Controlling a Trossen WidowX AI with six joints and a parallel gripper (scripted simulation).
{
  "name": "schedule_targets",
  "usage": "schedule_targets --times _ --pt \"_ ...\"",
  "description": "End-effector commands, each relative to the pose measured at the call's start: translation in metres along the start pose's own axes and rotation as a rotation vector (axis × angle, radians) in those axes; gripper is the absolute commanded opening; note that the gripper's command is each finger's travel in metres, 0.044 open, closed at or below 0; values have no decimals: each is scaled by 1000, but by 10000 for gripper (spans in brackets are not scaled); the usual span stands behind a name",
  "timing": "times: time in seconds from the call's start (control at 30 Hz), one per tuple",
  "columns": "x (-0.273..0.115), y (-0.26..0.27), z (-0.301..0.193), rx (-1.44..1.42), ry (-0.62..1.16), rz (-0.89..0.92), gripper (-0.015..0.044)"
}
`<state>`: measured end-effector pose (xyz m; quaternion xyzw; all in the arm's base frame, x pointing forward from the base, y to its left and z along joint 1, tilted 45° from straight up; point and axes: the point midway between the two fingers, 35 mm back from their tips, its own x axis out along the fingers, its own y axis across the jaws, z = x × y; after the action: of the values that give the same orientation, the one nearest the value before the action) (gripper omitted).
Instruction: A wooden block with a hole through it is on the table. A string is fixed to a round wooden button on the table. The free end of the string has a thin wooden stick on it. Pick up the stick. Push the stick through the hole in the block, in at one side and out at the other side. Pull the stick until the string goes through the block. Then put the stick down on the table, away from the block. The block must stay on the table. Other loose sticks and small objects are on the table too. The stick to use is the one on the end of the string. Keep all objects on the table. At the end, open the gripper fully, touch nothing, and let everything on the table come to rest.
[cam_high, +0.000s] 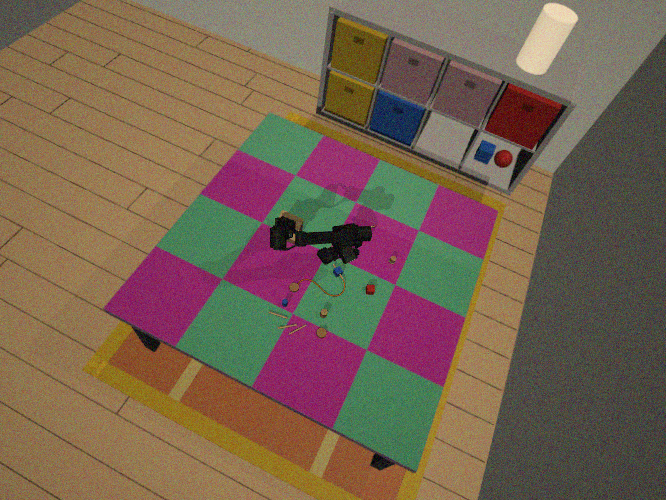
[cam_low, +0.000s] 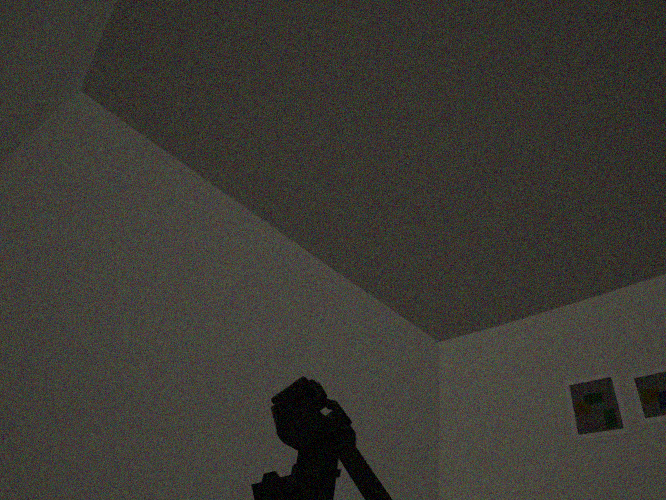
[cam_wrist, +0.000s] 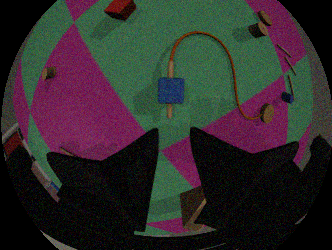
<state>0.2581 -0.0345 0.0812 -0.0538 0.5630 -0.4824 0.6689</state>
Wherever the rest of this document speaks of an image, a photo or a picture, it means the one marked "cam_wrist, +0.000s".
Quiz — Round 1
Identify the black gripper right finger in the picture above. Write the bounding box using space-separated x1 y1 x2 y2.
190 126 299 227

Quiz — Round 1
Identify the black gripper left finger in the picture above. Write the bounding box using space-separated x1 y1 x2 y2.
46 128 159 233

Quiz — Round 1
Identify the blue square block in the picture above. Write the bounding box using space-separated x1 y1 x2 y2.
158 77 185 104

